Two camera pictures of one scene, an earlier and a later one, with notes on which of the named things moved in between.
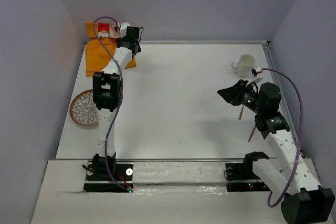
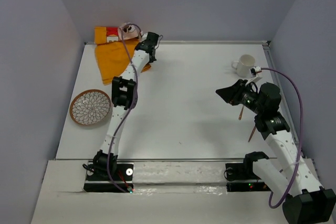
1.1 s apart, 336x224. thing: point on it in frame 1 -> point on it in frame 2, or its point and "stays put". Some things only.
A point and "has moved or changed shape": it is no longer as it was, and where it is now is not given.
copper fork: x=240 y=114 stays put
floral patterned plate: x=83 y=110 stays put
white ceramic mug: x=244 y=66 stays put
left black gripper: x=120 y=39 -> x=152 y=59
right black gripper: x=232 y=94 stays put
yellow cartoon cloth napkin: x=98 y=56 has moved or changed shape
